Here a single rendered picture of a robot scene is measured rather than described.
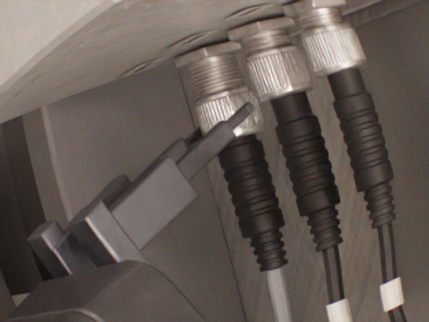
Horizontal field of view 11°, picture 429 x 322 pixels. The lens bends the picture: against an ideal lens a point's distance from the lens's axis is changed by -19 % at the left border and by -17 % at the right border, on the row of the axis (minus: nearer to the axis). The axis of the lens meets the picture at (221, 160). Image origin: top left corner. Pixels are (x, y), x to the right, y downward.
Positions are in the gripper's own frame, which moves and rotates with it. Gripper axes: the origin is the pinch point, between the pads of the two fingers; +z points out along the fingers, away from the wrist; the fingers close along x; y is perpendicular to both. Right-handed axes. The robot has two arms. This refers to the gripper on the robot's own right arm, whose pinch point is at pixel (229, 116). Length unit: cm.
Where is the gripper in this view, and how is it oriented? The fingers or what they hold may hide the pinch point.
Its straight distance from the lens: 67.2
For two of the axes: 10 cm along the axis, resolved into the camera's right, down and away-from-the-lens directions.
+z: 6.1, -5.8, 5.4
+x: 5.3, -2.1, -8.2
